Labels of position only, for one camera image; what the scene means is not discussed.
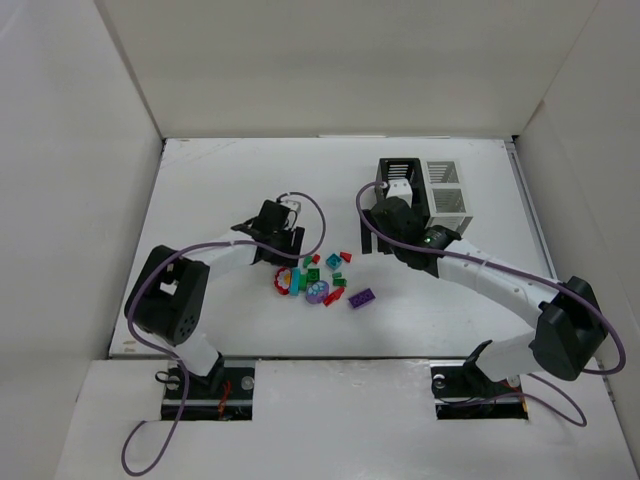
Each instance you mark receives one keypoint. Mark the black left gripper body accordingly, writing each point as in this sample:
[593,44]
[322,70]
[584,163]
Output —
[288,241]

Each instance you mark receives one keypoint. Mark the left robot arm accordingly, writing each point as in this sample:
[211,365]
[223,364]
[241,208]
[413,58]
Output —
[166,302]

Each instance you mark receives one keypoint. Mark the purple round paw lego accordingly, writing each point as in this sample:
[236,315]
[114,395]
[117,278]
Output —
[317,292]

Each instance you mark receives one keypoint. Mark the red flower lego brick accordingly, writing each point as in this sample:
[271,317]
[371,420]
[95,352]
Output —
[282,280]

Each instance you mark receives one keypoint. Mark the long red lego piece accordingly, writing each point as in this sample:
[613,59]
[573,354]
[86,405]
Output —
[334,296]

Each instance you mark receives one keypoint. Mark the long teal lego brick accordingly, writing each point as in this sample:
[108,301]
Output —
[298,282]

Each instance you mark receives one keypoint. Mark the white slatted container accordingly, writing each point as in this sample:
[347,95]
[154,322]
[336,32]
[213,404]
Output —
[447,198]

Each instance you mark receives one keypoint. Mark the teal square lego brick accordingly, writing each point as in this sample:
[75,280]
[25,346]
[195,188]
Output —
[334,261]

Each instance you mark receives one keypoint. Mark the black slatted container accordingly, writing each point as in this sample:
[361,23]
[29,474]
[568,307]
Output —
[402,168]

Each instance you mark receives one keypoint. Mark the purple rectangular lego brick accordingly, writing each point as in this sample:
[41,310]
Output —
[361,299]

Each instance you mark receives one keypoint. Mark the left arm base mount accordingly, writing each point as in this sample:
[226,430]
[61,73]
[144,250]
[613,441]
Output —
[231,400]

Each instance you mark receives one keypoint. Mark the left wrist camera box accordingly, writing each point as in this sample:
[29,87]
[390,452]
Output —
[293,206]

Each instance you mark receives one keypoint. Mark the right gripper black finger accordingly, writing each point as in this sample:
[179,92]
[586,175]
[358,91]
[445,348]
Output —
[367,223]
[414,260]

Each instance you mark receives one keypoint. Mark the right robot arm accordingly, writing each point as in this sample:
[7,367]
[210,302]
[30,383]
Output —
[564,319]

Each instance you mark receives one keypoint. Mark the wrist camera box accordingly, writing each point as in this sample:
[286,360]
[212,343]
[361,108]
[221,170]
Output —
[293,206]
[400,189]

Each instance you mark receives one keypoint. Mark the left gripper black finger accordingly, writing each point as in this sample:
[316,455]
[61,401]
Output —
[252,226]
[281,248]

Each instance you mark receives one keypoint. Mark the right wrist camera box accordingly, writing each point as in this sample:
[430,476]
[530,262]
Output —
[400,189]

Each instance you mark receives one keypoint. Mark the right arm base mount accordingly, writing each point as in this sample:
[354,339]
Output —
[462,391]

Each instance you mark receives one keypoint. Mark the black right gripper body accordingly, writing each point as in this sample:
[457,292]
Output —
[376,239]

